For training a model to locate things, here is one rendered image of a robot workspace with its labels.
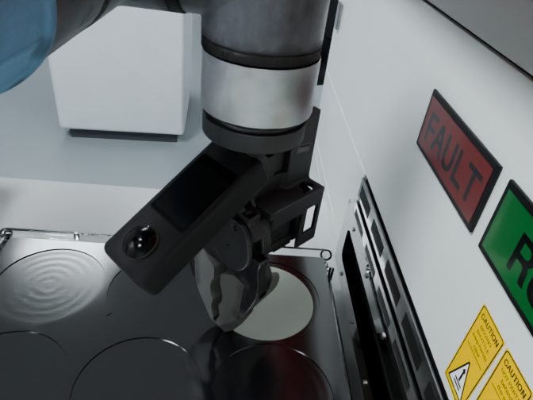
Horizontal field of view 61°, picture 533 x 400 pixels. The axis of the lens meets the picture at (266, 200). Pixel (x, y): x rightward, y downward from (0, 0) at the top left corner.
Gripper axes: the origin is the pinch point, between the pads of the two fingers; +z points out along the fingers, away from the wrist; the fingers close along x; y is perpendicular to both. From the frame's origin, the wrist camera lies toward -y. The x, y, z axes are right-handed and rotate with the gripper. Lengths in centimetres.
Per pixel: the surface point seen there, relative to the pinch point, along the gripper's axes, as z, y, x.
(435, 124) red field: -19.3, 13.6, -7.9
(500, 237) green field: -18.3, 5.1, -16.6
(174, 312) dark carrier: 1.4, -1.6, 4.4
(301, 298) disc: 1.2, 9.1, -2.3
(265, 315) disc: 1.2, 4.6, -1.5
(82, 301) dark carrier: 1.4, -7.4, 11.0
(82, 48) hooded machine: 41, 80, 191
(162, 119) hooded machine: 75, 108, 167
